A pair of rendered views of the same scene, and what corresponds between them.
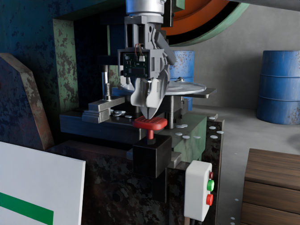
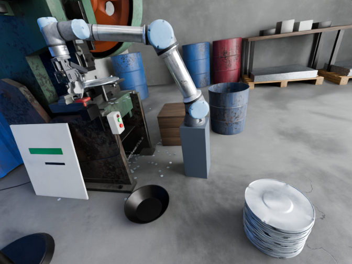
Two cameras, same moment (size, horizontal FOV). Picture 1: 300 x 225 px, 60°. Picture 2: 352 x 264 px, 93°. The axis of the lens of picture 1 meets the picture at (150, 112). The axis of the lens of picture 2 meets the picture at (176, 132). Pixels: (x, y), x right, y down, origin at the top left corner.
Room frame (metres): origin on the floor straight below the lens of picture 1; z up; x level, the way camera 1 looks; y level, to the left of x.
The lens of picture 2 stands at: (-0.44, -0.30, 0.97)
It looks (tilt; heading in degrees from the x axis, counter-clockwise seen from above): 28 degrees down; 349
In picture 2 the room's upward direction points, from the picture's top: 8 degrees counter-clockwise
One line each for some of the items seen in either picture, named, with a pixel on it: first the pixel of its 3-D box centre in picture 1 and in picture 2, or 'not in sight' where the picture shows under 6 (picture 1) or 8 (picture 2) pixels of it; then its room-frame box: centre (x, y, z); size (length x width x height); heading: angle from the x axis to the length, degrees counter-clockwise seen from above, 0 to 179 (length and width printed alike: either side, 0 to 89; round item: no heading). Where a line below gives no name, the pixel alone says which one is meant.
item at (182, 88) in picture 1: (163, 86); (98, 81); (0.91, -0.05, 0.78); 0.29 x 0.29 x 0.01
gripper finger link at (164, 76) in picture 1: (158, 77); (77, 80); (0.55, -0.02, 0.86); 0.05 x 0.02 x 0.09; 64
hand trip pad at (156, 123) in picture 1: (149, 135); (84, 104); (0.57, 0.00, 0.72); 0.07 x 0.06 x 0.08; 65
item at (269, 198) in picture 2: not in sight; (276, 200); (-0.02, -0.83, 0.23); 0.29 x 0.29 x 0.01
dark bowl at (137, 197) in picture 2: not in sight; (147, 205); (0.35, -0.20, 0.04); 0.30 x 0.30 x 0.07
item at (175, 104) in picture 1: (176, 106); (107, 90); (0.89, -0.09, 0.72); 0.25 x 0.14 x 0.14; 65
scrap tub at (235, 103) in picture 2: not in sight; (227, 108); (1.14, -1.24, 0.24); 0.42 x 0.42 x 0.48
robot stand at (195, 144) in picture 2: not in sight; (196, 147); (0.58, -0.65, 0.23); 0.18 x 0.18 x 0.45; 57
